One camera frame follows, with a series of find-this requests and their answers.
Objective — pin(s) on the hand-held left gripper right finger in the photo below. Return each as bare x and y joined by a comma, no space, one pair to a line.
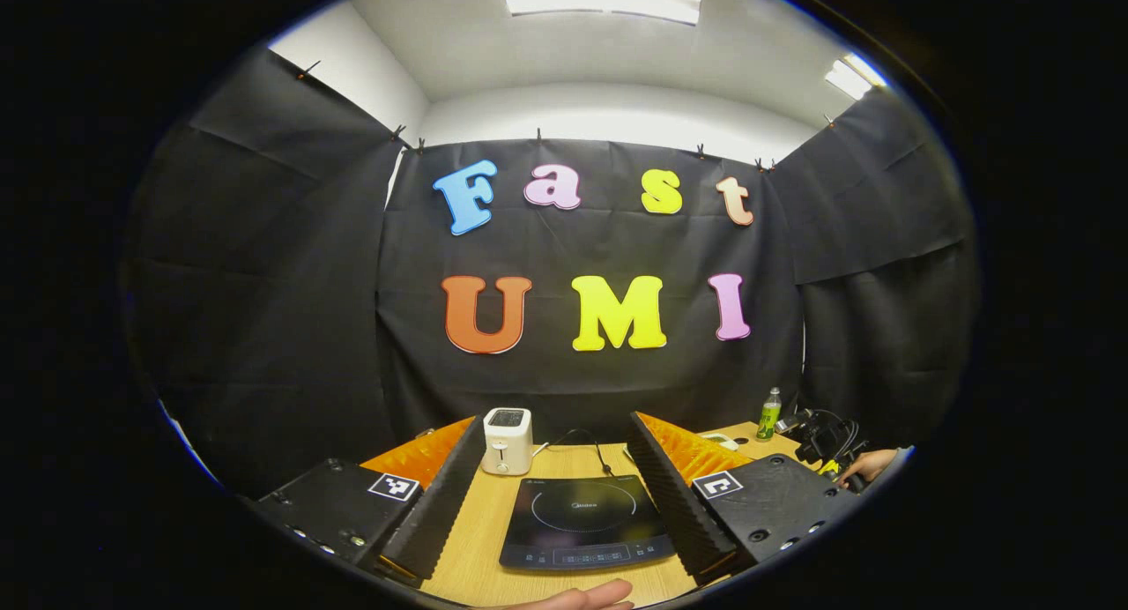
677,509

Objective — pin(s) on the black backdrop cloth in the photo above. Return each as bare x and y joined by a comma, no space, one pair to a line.
599,381

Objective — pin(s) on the white divided dish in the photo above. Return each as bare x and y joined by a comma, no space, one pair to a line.
721,442

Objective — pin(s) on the black induction cooktop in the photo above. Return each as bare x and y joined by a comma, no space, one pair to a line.
582,522

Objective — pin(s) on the white toaster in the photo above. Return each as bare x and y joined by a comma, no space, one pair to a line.
507,442

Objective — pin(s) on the small ceiling light panel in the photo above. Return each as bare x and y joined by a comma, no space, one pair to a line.
853,77

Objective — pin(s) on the green drink bottle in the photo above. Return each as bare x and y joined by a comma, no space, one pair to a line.
769,419

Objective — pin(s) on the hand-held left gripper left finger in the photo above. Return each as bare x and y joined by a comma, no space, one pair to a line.
441,504

